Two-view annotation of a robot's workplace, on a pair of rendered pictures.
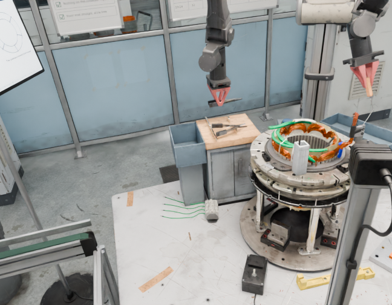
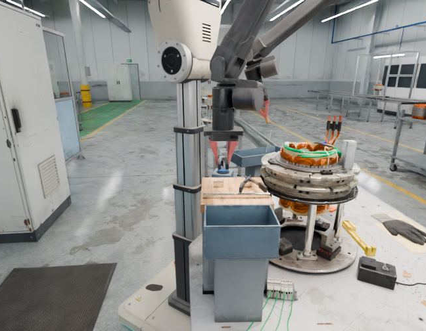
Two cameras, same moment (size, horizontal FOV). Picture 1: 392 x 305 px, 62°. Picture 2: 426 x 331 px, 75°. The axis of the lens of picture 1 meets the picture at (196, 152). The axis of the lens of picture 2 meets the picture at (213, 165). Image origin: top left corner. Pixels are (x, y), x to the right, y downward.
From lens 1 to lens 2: 1.23 m
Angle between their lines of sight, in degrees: 75
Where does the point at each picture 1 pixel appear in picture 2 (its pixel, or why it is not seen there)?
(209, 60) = (260, 94)
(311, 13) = (197, 68)
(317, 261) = (345, 237)
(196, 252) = (352, 320)
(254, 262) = (372, 263)
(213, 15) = (250, 39)
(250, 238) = (327, 266)
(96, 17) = not seen: outside the picture
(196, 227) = (306, 314)
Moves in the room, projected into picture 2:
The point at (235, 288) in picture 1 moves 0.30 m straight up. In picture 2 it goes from (392, 294) to (416, 198)
